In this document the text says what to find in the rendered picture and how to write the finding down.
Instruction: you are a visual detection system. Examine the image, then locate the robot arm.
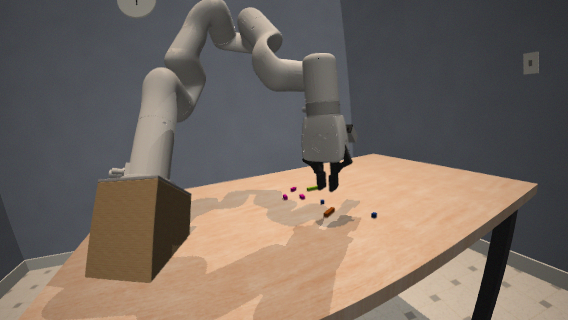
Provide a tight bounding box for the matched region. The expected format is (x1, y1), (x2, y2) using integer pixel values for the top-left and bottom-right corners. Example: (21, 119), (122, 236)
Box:
(109, 0), (340, 184)

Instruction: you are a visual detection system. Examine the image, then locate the orange rod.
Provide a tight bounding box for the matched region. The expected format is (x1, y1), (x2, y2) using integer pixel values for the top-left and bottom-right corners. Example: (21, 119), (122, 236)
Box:
(324, 207), (335, 217)

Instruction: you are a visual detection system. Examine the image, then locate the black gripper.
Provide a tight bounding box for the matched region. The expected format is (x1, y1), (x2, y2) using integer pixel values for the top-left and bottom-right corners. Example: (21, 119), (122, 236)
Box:
(302, 113), (353, 192)

